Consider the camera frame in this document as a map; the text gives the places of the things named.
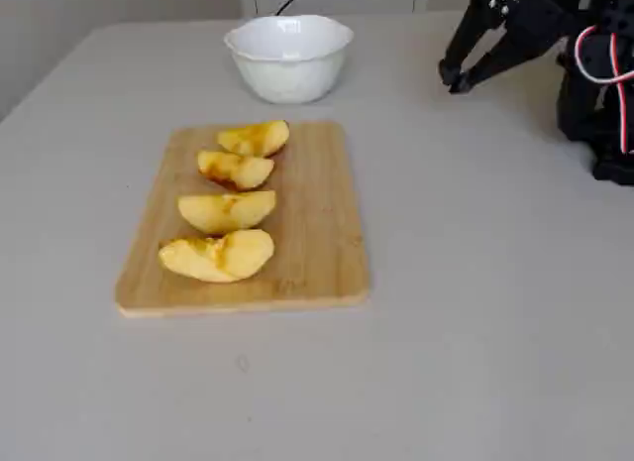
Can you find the white scalloped ceramic bowl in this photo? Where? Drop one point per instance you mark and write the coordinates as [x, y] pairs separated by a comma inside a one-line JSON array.
[[289, 64]]

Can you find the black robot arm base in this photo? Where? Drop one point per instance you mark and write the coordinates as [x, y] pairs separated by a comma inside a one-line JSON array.
[[614, 171]]

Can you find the small browned apple slice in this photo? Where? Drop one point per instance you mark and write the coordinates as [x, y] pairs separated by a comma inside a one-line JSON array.
[[238, 171]]

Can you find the black gripper with screws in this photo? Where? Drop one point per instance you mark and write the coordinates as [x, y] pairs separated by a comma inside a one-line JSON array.
[[520, 22]]

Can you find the apple slice with brown core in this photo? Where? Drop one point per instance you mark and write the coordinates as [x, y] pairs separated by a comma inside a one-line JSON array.
[[255, 140]]

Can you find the bamboo cutting board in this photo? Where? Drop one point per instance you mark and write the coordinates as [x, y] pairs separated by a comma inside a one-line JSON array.
[[317, 218]]

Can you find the large yellow apple slice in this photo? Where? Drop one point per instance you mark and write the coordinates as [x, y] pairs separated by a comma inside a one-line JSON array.
[[218, 258]]

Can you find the pale smooth apple slice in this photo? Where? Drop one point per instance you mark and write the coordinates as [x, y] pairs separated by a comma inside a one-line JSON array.
[[223, 213]]

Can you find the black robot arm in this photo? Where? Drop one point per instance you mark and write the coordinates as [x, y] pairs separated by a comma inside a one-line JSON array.
[[579, 104]]

